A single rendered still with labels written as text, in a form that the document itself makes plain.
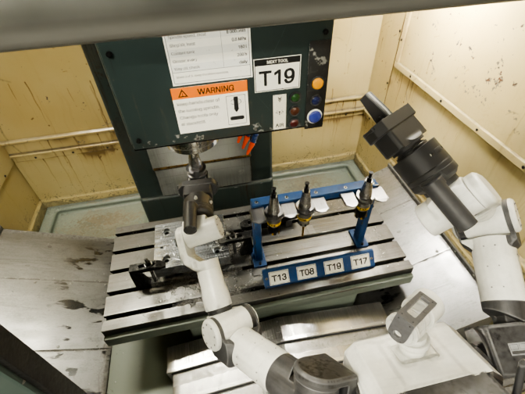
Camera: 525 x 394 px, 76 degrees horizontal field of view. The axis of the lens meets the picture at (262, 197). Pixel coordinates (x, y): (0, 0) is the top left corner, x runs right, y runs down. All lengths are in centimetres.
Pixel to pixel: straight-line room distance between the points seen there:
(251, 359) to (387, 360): 28
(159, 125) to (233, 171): 95
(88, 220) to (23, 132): 58
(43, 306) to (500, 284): 164
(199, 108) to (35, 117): 140
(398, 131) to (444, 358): 45
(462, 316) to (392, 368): 83
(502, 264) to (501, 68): 70
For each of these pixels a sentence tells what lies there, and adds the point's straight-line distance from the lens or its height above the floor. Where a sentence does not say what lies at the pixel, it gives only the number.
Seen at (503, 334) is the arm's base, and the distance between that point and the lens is 87.
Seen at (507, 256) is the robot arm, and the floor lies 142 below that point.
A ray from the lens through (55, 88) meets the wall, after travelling 194.
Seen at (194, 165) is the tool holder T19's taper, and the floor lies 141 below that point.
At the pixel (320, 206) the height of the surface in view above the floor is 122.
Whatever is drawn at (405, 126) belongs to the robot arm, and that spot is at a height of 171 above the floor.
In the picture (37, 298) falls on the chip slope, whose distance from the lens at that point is 179.
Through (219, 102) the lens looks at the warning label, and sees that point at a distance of 74.
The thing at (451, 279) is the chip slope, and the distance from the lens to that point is 162.
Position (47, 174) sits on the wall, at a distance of 227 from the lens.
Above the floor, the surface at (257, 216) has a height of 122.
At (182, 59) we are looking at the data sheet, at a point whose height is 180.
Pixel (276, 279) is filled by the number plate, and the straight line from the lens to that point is 131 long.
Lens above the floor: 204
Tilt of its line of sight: 44 degrees down
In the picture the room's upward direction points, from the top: 2 degrees counter-clockwise
